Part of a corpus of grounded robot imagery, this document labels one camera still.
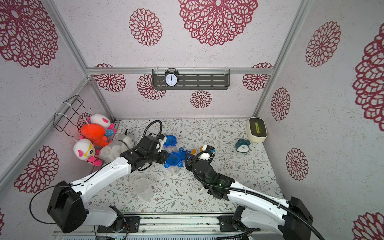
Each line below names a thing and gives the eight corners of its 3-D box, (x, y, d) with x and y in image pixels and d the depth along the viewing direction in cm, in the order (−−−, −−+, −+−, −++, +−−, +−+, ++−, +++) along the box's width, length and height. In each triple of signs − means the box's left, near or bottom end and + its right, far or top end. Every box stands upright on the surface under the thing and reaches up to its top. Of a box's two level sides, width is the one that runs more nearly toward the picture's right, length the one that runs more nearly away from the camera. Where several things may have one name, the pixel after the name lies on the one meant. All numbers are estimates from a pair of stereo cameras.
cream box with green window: (247, 141, 107) (249, 136, 103) (245, 121, 120) (247, 116, 116) (265, 144, 106) (268, 139, 102) (262, 123, 119) (264, 118, 115)
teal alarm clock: (236, 153, 103) (240, 146, 96) (235, 146, 107) (238, 139, 100) (247, 153, 103) (251, 146, 96) (245, 146, 107) (249, 139, 100)
